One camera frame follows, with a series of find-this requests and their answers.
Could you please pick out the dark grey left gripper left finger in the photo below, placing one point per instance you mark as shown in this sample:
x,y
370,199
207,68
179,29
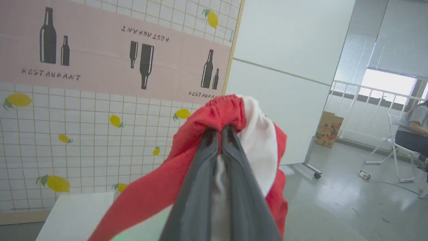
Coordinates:
x,y
195,187

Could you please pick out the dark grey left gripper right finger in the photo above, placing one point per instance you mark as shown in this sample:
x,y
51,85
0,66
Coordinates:
x,y
244,197

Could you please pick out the red shorts with white trim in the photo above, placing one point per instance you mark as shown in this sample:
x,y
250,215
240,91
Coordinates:
x,y
150,190

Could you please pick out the grey partition leg with caster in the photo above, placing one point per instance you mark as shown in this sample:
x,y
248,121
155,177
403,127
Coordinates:
x,y
311,164

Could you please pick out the brown cardboard box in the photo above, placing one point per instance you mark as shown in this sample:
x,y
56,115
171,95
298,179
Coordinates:
x,y
329,130

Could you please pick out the white power strip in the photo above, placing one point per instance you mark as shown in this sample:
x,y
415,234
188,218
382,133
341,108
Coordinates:
x,y
363,174

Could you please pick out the lemon tile wallpaper partition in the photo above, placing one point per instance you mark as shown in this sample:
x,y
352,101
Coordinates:
x,y
100,110

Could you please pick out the white rectangular box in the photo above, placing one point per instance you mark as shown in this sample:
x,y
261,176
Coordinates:
x,y
75,217

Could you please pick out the plain white partition board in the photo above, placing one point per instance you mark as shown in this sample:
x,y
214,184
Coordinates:
x,y
287,67

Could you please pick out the white metal railing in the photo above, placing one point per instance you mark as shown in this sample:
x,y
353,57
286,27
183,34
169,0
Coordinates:
x,y
367,100

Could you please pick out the white folding chair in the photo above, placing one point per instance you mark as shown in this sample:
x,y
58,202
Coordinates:
x,y
394,147

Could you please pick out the seated person in grey shirt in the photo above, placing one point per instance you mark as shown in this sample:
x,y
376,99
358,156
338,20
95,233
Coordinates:
x,y
414,130

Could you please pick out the white window blinds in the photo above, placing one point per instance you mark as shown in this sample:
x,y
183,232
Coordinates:
x,y
371,33

